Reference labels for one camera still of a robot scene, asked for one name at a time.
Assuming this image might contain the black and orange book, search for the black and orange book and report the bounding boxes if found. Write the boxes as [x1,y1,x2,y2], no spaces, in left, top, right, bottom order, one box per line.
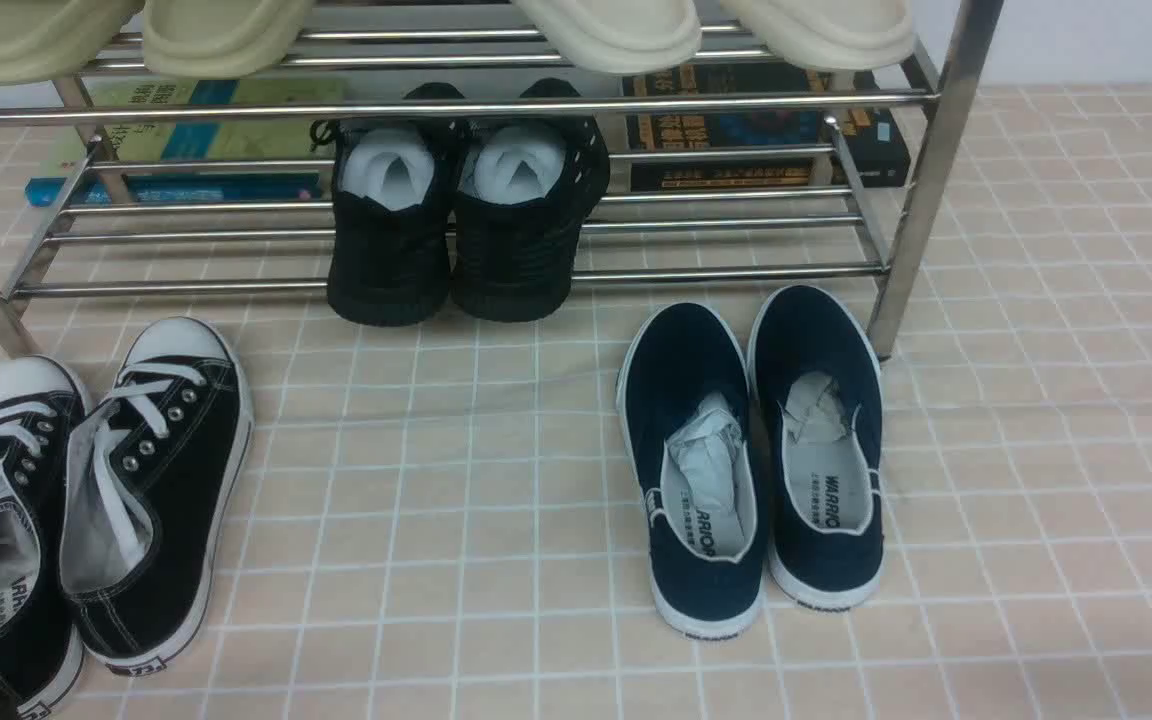
[621,61,914,192]

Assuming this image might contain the green and teal book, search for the green and teal book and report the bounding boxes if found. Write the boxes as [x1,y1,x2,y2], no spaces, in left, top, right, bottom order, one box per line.
[24,77,347,209]

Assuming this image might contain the black knit sneaker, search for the black knit sneaker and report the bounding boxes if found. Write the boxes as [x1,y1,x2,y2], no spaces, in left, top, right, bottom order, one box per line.
[310,118,472,327]
[450,118,611,323]

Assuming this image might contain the black canvas sneaker white toe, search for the black canvas sneaker white toe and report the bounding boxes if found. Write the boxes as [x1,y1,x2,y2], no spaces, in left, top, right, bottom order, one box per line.
[58,316,253,676]

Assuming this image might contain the navy slip-on shoe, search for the navy slip-on shoe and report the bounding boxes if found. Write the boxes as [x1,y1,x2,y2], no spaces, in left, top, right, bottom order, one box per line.
[748,285,884,612]
[616,302,771,641]

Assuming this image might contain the cream slipper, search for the cream slipper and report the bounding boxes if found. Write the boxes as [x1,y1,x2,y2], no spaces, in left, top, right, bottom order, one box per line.
[511,0,703,76]
[719,1,916,71]

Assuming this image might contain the stainless steel shoe rack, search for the stainless steel shoe rack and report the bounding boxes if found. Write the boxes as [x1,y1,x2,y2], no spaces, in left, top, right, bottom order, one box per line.
[0,1,1005,359]

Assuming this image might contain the navy slip-on shoe left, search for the navy slip-on shoe left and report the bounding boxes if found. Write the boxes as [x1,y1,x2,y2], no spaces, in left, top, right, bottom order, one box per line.
[616,302,771,641]

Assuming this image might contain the pale green slipper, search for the pale green slipper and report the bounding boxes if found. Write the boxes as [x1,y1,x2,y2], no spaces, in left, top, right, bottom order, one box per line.
[0,1,145,86]
[142,1,314,79]

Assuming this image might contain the cream slipper far right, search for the cream slipper far right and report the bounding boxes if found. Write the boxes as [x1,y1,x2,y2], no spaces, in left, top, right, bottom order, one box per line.
[719,1,916,71]

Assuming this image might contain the black canvas sneaker far left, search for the black canvas sneaker far left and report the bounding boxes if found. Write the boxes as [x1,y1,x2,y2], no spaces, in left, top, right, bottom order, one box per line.
[0,356,90,719]

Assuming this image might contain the navy slip-on shoe right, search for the navy slip-on shoe right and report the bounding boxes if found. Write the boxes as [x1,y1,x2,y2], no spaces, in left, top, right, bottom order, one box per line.
[748,285,884,612]

